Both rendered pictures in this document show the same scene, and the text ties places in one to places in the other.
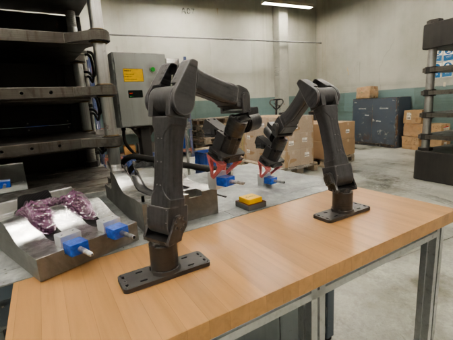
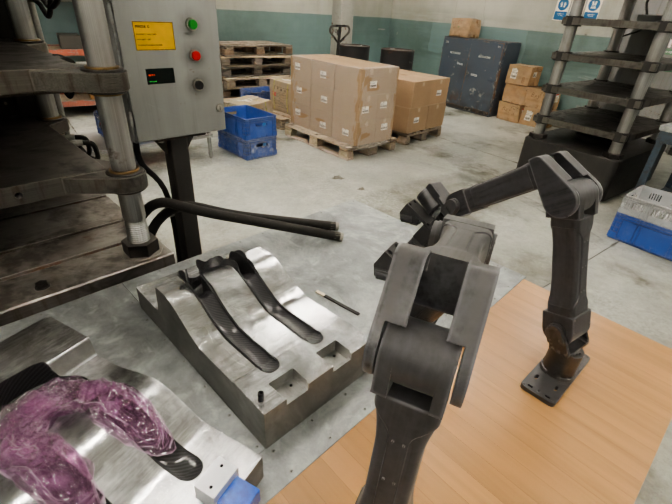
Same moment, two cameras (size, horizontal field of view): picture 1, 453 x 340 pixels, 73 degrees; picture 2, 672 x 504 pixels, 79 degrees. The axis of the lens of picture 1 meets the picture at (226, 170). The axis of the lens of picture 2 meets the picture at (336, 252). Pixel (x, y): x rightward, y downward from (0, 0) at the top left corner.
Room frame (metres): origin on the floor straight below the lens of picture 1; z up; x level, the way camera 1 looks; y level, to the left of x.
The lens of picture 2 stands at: (0.44, 0.26, 1.45)
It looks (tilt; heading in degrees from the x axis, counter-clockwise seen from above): 31 degrees down; 346
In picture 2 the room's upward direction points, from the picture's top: 4 degrees clockwise
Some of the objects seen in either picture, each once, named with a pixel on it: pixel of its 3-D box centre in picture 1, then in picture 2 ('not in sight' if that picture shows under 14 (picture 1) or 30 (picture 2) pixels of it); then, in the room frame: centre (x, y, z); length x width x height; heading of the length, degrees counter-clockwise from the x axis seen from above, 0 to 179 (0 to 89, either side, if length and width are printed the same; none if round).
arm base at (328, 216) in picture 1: (342, 201); (562, 359); (0.95, -0.37, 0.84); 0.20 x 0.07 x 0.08; 120
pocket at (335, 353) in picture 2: (192, 196); (333, 359); (0.99, 0.12, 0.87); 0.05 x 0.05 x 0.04; 33
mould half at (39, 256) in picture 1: (51, 219); (75, 447); (0.89, 0.54, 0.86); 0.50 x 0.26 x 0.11; 50
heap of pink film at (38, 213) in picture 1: (52, 205); (73, 427); (0.89, 0.53, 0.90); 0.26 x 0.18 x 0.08; 50
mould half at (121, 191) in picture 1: (154, 187); (244, 313); (1.15, 0.28, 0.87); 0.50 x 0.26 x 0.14; 33
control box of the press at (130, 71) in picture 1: (148, 180); (186, 223); (1.86, 0.48, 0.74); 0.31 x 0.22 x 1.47; 123
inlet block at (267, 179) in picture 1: (272, 180); not in sight; (1.32, -0.20, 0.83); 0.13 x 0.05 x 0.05; 42
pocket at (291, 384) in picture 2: not in sight; (289, 390); (0.93, 0.21, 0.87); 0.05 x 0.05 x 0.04; 33
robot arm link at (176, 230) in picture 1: (163, 227); not in sight; (0.65, 0.15, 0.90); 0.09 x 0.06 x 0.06; 53
